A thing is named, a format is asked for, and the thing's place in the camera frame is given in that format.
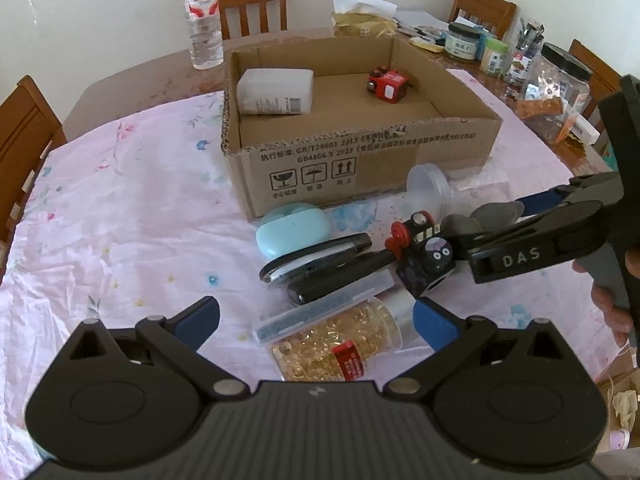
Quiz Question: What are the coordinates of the black lid glass jar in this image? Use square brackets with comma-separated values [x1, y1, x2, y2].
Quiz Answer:
[445, 22, 483, 63]

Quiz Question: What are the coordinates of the black digital timer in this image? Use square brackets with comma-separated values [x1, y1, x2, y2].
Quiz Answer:
[287, 250, 398, 307]

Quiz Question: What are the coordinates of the green lid container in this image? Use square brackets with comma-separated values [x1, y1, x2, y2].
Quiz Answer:
[479, 37, 509, 78]

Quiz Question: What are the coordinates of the cardboard box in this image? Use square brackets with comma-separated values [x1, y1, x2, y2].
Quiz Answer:
[220, 35, 503, 221]

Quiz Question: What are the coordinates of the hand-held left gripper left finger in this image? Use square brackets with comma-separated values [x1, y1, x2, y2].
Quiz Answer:
[62, 296, 249, 402]

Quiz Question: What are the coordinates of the clear pen holder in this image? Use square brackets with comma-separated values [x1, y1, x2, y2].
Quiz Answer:
[502, 17, 546, 101]

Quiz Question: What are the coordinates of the black teardrop device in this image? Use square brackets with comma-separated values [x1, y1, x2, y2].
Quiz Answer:
[258, 232, 373, 286]

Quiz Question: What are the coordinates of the slim clear plastic case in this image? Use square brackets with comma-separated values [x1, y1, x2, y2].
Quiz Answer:
[252, 272, 396, 348]

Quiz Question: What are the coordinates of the wooden chair back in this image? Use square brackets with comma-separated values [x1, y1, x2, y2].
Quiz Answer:
[214, 0, 290, 41]

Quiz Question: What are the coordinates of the person's right hand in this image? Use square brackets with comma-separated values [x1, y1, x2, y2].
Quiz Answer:
[591, 282, 633, 347]

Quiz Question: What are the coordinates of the clear water bottle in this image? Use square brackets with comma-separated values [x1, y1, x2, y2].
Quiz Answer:
[182, 0, 224, 71]

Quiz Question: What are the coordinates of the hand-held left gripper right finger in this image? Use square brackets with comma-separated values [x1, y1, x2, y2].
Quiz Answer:
[383, 296, 574, 402]

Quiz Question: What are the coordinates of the grey plastic piece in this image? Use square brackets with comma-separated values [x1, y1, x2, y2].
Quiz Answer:
[442, 202, 523, 237]

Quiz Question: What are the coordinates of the large clear black-lid jar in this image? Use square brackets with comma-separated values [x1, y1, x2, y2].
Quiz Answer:
[517, 42, 593, 143]

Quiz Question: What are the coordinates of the yellow packet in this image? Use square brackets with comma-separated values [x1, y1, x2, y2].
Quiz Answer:
[334, 10, 401, 39]

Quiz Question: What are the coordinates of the red toy car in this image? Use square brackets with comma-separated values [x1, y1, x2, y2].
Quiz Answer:
[367, 66, 413, 104]

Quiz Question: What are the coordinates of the clear jar of gold pins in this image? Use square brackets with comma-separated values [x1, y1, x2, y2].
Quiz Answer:
[270, 295, 418, 383]

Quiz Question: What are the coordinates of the dark blue toy train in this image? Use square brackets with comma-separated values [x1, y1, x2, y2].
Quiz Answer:
[385, 210, 458, 298]

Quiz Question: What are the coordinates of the wooden chair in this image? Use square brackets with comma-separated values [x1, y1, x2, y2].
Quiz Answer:
[214, 0, 290, 41]
[0, 75, 68, 261]
[570, 39, 621, 131]
[448, 0, 517, 41]

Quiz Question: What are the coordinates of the small carton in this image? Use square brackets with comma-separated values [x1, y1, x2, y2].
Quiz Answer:
[570, 120, 601, 147]

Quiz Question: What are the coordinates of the white tissue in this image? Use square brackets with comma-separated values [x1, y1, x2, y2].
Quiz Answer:
[332, 0, 398, 16]

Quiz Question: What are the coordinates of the light blue oval case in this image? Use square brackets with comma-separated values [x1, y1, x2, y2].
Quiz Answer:
[256, 202, 331, 262]

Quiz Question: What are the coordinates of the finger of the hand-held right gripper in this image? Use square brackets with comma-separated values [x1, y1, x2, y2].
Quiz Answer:
[467, 200, 626, 284]
[517, 172, 623, 217]

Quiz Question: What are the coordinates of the white plastic box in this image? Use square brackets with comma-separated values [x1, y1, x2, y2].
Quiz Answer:
[236, 67, 315, 116]

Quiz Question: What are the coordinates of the clear plastic lidded container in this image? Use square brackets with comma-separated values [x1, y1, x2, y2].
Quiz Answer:
[406, 164, 511, 217]

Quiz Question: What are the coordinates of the pile of papers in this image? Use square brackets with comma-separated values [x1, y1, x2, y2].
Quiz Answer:
[395, 12, 451, 43]

